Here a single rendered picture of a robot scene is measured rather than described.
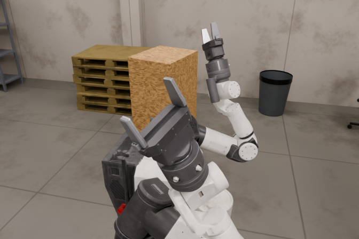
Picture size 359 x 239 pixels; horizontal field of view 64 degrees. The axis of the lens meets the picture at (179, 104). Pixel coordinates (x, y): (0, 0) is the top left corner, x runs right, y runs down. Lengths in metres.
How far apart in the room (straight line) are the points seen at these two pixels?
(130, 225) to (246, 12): 4.09
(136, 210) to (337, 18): 4.32
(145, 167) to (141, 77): 1.65
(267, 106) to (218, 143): 3.20
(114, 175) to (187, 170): 0.47
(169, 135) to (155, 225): 0.35
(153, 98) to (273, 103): 2.25
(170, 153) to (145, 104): 2.07
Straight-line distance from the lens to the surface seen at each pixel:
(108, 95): 4.33
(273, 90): 4.22
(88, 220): 2.74
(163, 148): 0.50
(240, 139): 1.23
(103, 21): 5.24
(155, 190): 0.81
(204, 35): 1.21
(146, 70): 2.44
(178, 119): 0.51
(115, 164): 0.95
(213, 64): 1.11
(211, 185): 0.62
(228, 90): 1.09
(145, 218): 0.80
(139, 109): 2.64
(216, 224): 0.67
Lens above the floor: 1.91
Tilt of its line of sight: 25 degrees down
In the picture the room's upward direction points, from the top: straight up
